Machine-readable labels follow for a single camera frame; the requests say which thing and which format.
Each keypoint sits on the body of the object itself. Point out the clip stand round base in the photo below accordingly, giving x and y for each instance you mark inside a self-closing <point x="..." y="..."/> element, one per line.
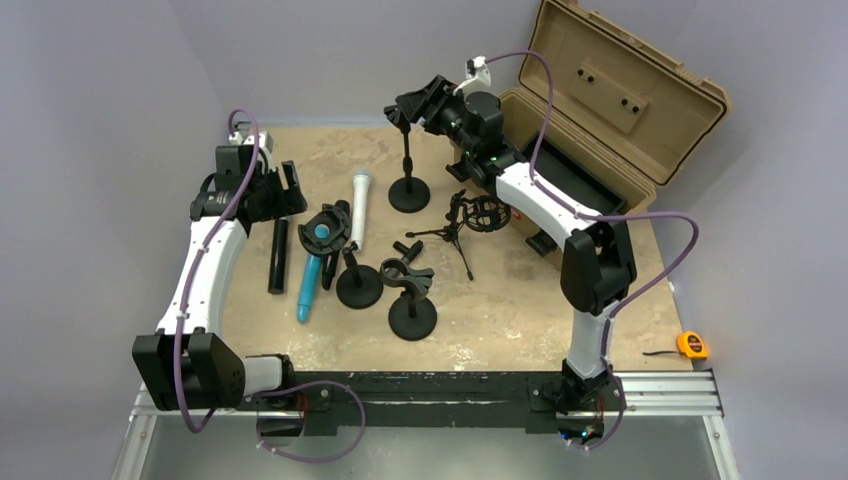
<point x="412" y="317"/>

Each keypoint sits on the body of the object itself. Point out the tan plastic toolbox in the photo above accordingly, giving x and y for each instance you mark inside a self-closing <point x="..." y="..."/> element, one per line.
<point x="622" y="109"/>

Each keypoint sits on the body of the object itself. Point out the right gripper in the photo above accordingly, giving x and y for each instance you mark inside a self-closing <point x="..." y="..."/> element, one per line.
<point x="442" y="96"/>

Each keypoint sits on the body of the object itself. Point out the blue microphone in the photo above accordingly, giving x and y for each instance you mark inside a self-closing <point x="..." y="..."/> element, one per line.
<point x="312" y="269"/>

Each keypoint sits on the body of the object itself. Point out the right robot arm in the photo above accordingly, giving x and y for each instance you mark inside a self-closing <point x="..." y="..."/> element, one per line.
<point x="598" y="266"/>

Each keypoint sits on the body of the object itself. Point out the black shock mount cradle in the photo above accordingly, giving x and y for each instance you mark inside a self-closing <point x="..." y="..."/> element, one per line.
<point x="327" y="232"/>

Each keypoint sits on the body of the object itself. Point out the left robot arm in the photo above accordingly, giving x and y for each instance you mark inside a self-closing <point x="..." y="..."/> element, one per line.
<point x="246" y="188"/>

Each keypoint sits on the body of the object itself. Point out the small black microphone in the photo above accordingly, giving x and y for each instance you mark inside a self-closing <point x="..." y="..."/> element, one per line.
<point x="328" y="270"/>

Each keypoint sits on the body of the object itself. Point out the black toolbox tray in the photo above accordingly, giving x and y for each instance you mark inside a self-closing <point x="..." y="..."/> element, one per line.
<point x="563" y="172"/>

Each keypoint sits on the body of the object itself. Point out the tall black silver microphone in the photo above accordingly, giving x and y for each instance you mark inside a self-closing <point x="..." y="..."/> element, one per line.
<point x="278" y="257"/>

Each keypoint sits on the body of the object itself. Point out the round base tall stand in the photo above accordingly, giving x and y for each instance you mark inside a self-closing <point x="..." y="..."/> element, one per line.
<point x="408" y="194"/>

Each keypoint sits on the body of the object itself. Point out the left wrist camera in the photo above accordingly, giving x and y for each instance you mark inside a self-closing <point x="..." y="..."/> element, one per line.
<point x="264" y="140"/>

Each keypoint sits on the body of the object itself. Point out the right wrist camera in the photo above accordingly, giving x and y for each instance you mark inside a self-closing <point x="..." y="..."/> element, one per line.
<point x="477" y="77"/>

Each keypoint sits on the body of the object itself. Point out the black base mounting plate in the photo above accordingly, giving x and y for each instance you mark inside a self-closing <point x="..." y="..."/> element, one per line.
<point x="534" y="401"/>

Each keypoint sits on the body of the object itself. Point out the white microphone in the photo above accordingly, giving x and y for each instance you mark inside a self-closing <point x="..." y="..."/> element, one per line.
<point x="361" y="182"/>

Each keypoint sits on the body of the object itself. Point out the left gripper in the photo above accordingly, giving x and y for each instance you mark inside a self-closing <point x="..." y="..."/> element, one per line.
<point x="289" y="200"/>

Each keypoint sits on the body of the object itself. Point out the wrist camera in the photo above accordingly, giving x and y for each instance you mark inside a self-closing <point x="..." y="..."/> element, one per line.
<point x="264" y="140"/>
<point x="477" y="77"/>

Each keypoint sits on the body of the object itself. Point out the tripod stand with shock mount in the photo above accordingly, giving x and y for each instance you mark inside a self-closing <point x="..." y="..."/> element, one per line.
<point x="482" y="214"/>

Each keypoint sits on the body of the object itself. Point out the yellow tape measure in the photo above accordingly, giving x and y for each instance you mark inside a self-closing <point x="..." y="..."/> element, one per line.
<point x="688" y="344"/>

